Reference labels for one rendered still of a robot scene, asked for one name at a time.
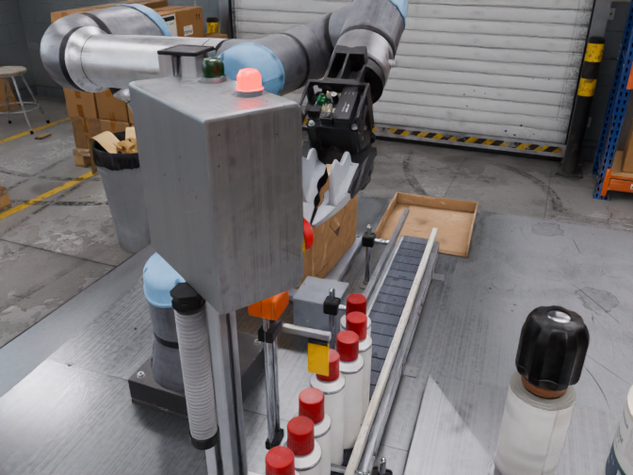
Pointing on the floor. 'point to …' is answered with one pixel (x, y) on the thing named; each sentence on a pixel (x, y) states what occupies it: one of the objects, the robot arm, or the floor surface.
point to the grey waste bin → (127, 207)
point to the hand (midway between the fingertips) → (315, 220)
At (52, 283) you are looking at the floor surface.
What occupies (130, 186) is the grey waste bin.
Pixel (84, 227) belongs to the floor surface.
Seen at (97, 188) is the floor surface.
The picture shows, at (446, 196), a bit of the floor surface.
